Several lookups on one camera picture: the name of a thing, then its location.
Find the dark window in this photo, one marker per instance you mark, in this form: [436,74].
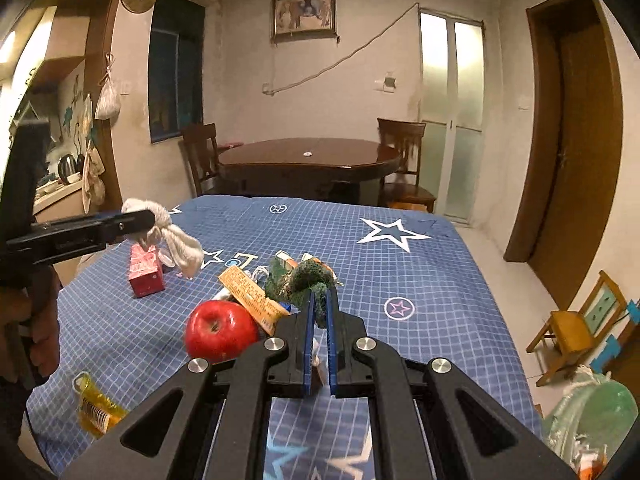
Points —
[175,70]

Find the hanging kitchen cloths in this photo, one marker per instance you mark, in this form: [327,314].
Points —
[92,180]

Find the small wooden chair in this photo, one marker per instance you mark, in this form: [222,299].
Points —
[575,330]

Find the framed wall picture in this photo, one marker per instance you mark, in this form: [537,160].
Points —
[302,12]

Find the green trash bag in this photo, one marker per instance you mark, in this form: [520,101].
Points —
[595,420]

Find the frosted glass door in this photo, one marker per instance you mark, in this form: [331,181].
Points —
[450,85]

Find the white plastic wrapper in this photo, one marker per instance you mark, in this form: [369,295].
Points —
[260,276]

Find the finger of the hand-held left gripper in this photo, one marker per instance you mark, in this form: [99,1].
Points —
[60,250]
[120,220]

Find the white wall switch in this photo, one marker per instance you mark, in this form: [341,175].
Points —
[126,87]

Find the white knotted sock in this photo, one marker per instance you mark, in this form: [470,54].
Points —
[182,250]

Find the small red carton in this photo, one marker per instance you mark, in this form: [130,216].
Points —
[146,272]

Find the wooden dining chair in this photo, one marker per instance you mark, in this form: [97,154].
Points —
[200,150]
[400,140]

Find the brown wall cabinet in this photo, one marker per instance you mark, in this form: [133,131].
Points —
[70,25]

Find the floral wall sticker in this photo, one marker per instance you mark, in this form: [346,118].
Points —
[75,110]

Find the hanging white plastic bag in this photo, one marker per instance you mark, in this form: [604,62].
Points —
[107,102]

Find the round wooden table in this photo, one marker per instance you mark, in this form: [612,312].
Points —
[310,160]

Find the blue star tablecloth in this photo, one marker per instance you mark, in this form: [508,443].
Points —
[425,335]

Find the blue plastic object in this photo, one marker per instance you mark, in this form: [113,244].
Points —
[607,347]

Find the red apple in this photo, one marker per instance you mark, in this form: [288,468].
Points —
[215,330]

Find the kitchen counter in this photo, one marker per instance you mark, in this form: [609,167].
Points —
[55,205]

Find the ceiling light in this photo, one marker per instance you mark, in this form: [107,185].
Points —
[7,47]

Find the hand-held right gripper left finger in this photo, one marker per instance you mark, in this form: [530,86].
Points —
[309,340]

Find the brown wooden door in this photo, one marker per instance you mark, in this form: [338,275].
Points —
[575,160]

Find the person's left hand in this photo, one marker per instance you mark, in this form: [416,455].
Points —
[47,330]

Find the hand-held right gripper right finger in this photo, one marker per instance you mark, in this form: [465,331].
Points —
[331,350]

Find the large yellow cellophane wrapper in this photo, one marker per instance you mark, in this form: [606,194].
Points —
[97,402]

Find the electric kettle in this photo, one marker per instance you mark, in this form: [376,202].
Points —
[66,167]

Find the orange printed packet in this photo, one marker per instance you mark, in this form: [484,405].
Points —
[247,295]

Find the person's left forearm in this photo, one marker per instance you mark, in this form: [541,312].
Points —
[15,435]

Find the wall socket box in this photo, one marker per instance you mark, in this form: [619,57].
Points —
[387,82]

